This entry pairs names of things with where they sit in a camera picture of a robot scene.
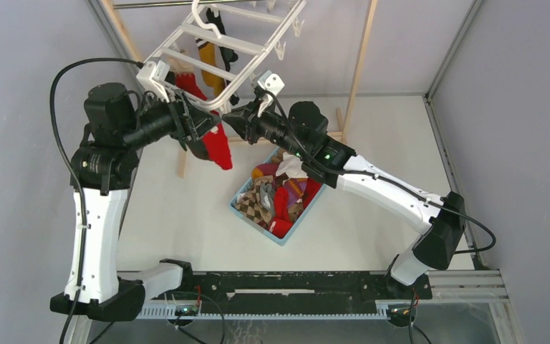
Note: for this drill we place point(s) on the red hanging sock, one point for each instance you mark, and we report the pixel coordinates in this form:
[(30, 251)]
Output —
[(186, 81)]

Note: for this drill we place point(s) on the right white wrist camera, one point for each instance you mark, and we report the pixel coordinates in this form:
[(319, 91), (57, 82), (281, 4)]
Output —
[(268, 83)]

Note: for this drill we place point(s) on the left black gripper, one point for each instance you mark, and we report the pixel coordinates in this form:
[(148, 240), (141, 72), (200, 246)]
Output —
[(189, 122)]

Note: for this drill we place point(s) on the light blue plastic basket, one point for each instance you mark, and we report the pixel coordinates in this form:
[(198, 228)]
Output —
[(297, 212)]

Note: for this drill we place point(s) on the black mounting rail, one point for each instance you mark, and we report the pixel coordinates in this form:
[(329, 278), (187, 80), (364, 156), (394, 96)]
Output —
[(300, 293)]

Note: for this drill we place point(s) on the argyle brown sock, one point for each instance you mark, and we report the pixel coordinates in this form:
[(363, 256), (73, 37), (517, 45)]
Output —
[(248, 204)]

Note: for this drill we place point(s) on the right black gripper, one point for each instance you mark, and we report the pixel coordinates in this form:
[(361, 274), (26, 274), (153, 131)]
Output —
[(245, 122)]

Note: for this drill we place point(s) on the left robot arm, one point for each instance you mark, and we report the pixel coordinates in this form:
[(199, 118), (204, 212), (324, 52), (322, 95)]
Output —
[(101, 176)]

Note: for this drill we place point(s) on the purple striped sock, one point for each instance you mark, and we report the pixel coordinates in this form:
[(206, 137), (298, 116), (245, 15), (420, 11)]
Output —
[(295, 188)]

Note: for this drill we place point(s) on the wooden drying rack frame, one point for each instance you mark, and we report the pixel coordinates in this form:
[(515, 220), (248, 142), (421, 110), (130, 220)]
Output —
[(114, 22)]

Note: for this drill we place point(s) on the grey sock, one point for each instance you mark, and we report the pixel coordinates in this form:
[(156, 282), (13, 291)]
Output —
[(266, 197)]

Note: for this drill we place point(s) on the white plastic clip hanger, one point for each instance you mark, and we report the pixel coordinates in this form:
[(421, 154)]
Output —
[(195, 27)]

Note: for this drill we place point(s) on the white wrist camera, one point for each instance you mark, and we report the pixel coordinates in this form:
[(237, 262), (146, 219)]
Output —
[(268, 83), (152, 77)]

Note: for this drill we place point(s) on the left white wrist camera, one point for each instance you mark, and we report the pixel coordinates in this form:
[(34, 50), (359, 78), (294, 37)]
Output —
[(152, 77)]

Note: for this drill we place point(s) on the red santa sock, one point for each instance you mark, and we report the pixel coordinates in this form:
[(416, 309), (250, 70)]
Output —
[(218, 147)]

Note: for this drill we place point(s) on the white fluffy sock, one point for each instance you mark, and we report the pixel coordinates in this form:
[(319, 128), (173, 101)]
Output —
[(291, 167)]

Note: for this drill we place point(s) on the red sock in basket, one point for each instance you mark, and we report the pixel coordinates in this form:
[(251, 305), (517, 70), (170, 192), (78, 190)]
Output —
[(281, 222)]

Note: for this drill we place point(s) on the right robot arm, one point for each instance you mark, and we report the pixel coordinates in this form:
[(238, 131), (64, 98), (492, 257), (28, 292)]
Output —
[(302, 131)]

